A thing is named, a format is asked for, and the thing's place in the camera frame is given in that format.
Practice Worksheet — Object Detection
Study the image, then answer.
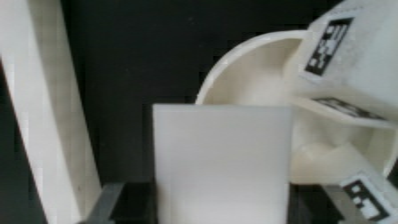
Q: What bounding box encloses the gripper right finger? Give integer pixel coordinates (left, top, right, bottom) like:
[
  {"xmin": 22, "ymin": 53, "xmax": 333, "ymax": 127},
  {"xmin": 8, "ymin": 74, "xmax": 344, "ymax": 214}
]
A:
[{"xmin": 287, "ymin": 184, "xmax": 362, "ymax": 224}]

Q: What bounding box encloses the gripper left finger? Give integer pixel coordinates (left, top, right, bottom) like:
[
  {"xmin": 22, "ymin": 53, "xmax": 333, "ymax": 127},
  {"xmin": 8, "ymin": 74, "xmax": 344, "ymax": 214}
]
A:
[{"xmin": 78, "ymin": 182, "xmax": 156, "ymax": 224}]

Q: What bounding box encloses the white round stool seat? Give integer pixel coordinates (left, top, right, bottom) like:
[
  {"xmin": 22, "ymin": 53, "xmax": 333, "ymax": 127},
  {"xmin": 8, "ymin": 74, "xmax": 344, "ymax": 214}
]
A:
[{"xmin": 195, "ymin": 30, "xmax": 398, "ymax": 178}]

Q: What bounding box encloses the white stool leg with tag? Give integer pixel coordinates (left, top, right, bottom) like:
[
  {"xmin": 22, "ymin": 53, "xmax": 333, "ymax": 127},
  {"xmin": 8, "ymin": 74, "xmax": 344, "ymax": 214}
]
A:
[{"xmin": 152, "ymin": 104, "xmax": 291, "ymax": 224}]

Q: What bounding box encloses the white right fence bar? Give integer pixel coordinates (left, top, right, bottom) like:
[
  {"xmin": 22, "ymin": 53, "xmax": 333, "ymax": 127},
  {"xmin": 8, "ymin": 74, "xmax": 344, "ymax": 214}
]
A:
[{"xmin": 0, "ymin": 0, "xmax": 101, "ymax": 224}]

